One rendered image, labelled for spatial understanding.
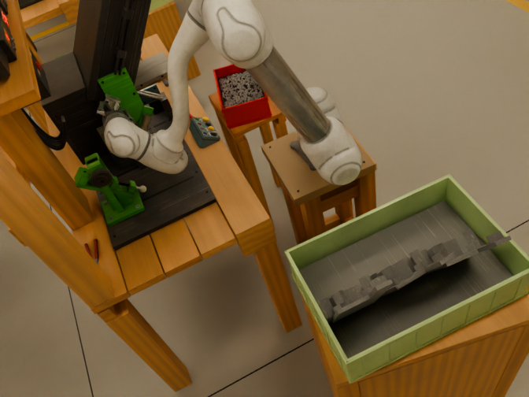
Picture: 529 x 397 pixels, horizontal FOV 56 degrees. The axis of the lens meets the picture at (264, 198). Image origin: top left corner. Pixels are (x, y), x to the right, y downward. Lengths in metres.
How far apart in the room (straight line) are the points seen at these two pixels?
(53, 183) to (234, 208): 0.65
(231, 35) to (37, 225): 0.74
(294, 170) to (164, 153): 0.52
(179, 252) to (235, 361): 0.88
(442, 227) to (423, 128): 1.60
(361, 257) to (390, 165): 1.46
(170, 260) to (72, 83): 0.81
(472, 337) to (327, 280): 0.46
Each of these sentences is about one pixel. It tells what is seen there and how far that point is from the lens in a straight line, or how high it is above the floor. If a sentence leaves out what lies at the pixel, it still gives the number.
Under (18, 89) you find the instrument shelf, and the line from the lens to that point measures 1.64.
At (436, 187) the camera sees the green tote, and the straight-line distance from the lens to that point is 1.78.
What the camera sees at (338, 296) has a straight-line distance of 1.52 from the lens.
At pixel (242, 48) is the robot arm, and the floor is 1.61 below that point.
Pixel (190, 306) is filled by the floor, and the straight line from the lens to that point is 2.75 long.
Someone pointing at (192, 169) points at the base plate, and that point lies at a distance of 2.04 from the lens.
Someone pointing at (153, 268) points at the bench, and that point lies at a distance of 1.83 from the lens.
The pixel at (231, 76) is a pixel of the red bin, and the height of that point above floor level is 0.88.
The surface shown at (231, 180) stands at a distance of 1.94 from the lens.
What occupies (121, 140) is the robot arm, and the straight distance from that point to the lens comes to 1.62.
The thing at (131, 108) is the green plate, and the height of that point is 1.12.
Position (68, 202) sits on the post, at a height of 1.03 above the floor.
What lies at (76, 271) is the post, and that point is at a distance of 1.68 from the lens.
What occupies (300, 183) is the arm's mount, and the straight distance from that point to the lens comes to 1.87.
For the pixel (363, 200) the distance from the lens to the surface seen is 2.09.
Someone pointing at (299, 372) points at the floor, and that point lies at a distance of 2.47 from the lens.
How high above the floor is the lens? 2.30
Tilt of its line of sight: 49 degrees down
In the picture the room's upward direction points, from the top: 17 degrees counter-clockwise
